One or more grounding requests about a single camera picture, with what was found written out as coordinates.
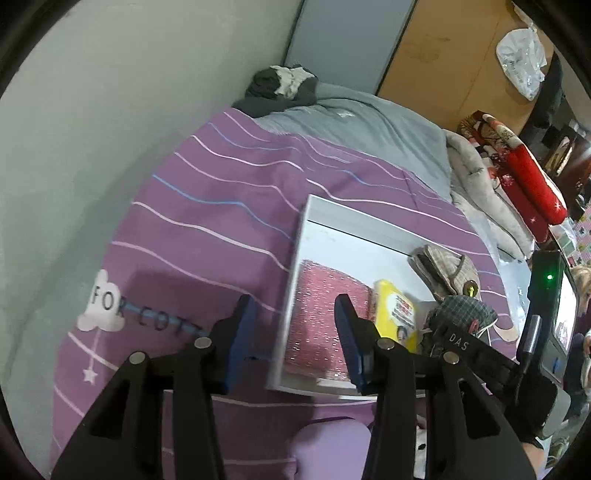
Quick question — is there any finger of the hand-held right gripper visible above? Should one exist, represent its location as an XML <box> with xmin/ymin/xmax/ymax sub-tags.
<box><xmin>428</xmin><ymin>320</ymin><xmax>526</xmax><ymax>394</ymax></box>

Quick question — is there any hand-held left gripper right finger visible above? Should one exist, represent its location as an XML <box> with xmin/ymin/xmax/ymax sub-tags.
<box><xmin>335</xmin><ymin>294</ymin><xmax>529</xmax><ymax>480</ymax></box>

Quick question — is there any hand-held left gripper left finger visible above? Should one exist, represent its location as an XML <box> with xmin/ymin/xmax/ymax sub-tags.
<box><xmin>51</xmin><ymin>294</ymin><xmax>257</xmax><ymax>480</ymax></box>

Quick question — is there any pink glitter pouch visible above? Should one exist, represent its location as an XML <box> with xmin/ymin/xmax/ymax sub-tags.
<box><xmin>283</xmin><ymin>259</ymin><xmax>375</xmax><ymax>381</ymax></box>

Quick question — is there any dark plaid cloth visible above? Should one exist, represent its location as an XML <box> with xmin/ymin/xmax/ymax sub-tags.
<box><xmin>422</xmin><ymin>295</ymin><xmax>499</xmax><ymax>356</ymax></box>

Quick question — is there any yellow packet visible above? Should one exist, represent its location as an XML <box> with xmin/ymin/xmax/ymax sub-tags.
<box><xmin>372</xmin><ymin>278</ymin><xmax>419</xmax><ymax>354</ymax></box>

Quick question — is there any beige plaid cloth hat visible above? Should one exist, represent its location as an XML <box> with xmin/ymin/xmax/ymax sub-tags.
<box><xmin>409</xmin><ymin>244</ymin><xmax>481</xmax><ymax>298</ymax></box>

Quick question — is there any white shallow box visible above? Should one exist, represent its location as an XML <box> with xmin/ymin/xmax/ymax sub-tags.
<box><xmin>265</xmin><ymin>194</ymin><xmax>467</xmax><ymax>400</ymax></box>

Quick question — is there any lavender soft cushion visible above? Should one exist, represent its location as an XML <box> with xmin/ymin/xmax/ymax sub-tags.
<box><xmin>291</xmin><ymin>418</ymin><xmax>375</xmax><ymax>480</ymax></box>

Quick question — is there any white plush toy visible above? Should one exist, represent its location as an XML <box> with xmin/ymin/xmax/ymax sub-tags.
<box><xmin>413</xmin><ymin>413</ymin><xmax>432</xmax><ymax>478</ymax></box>

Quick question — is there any person's right forearm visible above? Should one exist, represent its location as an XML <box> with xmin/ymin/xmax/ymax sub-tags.
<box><xmin>521</xmin><ymin>440</ymin><xmax>552</xmax><ymax>480</ymax></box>

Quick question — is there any person's right hand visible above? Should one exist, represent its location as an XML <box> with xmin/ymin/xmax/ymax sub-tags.
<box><xmin>489</xmin><ymin>368</ymin><xmax>559</xmax><ymax>448</ymax></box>

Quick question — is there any red printed blanket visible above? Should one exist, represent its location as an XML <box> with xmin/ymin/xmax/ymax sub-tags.
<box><xmin>457</xmin><ymin>111</ymin><xmax>568</xmax><ymax>243</ymax></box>

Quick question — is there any beige quilt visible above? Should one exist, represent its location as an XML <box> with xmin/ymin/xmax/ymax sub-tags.
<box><xmin>443</xmin><ymin>129</ymin><xmax>532</xmax><ymax>261</ymax></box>

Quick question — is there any purple striped bedsheet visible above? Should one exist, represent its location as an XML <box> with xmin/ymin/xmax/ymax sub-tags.
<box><xmin>51</xmin><ymin>106</ymin><xmax>522</xmax><ymax>480</ymax></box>

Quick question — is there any black hanging garment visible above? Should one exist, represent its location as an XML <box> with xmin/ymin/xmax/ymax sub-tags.
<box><xmin>531</xmin><ymin>53</ymin><xmax>566</xmax><ymax>130</ymax></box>

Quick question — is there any grey blanket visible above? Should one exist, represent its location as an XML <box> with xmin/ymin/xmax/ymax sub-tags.
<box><xmin>256</xmin><ymin>83</ymin><xmax>453</xmax><ymax>199</ymax></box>

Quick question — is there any white plastic bag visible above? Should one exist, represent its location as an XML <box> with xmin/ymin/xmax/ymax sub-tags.
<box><xmin>496</xmin><ymin>28</ymin><xmax>548</xmax><ymax>101</ymax></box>

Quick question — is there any dark grey garment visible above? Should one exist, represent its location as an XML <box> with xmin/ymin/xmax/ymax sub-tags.
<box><xmin>233</xmin><ymin>67</ymin><xmax>319</xmax><ymax>116</ymax></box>

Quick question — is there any pale grey garment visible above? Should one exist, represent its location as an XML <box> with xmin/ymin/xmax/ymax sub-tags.
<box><xmin>270</xmin><ymin>65</ymin><xmax>315</xmax><ymax>97</ymax></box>

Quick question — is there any pale blue panel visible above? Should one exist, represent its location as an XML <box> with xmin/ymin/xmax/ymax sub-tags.
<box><xmin>283</xmin><ymin>0</ymin><xmax>419</xmax><ymax>95</ymax></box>

